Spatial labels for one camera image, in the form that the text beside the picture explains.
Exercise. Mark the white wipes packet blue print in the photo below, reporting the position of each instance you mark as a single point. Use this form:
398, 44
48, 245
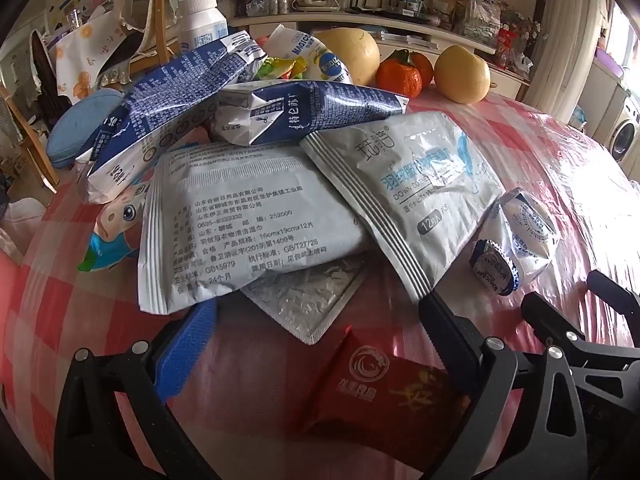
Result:
415, 185

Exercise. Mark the white wipes packet black text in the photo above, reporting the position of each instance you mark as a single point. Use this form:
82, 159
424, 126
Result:
250, 220

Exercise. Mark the white curtain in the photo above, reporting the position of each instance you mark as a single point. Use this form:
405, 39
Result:
565, 45

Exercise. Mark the small white blue pouch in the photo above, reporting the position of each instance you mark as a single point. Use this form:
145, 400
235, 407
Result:
525, 235

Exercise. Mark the small orange persimmon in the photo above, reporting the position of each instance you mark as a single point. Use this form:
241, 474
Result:
397, 80

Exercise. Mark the pink checked tablecloth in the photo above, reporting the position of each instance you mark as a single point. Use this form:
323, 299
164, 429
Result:
265, 400

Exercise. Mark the blue cartoon wipes packet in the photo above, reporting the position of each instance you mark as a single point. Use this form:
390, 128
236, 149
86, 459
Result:
117, 220

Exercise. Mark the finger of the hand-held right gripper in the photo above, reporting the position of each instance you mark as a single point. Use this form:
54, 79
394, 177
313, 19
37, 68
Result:
560, 325
617, 291

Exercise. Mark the dark red gold snack packet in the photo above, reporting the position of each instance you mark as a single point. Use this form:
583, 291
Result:
380, 390

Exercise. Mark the silver foil packet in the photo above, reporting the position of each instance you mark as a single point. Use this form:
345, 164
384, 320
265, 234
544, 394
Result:
300, 300

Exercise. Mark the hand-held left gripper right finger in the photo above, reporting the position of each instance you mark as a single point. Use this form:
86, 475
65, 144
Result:
437, 330

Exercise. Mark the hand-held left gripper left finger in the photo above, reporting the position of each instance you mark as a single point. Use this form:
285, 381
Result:
192, 345

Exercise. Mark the orange tangerine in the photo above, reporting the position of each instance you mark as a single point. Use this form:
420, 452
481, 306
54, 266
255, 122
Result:
424, 67

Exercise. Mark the white milk bottle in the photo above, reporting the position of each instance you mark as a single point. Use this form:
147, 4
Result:
202, 22

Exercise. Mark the blue seat cushion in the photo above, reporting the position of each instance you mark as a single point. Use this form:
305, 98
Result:
75, 130

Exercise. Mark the white milk pouch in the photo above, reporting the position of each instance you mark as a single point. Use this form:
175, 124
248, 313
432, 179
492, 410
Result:
305, 50

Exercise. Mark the small yellow pear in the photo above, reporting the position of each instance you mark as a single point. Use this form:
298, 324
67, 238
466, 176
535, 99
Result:
462, 75

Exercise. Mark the red plastic bag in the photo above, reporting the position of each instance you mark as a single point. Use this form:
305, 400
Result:
505, 47

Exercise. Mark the white orange print bag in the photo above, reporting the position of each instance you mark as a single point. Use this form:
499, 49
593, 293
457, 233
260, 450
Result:
80, 55

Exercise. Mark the yellow green snack packet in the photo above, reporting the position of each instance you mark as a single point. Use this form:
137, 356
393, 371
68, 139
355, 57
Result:
280, 66

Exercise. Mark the crushed blue white milk carton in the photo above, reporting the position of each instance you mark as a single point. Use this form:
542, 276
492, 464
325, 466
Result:
165, 110
320, 105

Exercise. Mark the white washing machine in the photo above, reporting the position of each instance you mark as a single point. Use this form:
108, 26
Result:
625, 130

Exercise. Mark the clear plastic bag on cabinet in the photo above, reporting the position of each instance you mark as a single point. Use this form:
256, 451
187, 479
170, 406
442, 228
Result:
482, 12

